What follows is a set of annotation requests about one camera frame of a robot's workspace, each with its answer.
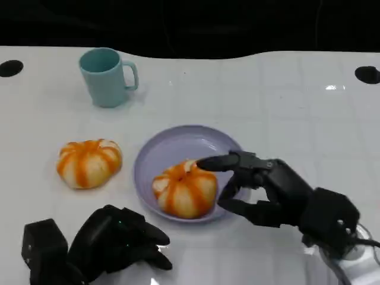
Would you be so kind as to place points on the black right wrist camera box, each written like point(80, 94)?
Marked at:
point(329, 216)

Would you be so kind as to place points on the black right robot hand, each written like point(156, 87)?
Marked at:
point(282, 193)

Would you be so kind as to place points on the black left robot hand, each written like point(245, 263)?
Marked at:
point(104, 240)

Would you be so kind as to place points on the pale green mug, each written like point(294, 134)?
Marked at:
point(104, 86)

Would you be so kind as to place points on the lilac plate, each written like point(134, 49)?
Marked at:
point(184, 142)

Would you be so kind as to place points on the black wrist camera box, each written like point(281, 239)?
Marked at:
point(329, 216)
point(43, 242)

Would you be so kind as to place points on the orange and white bread roll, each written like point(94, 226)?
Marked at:
point(184, 193)
point(87, 164)

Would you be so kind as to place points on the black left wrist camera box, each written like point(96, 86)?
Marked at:
point(43, 242)

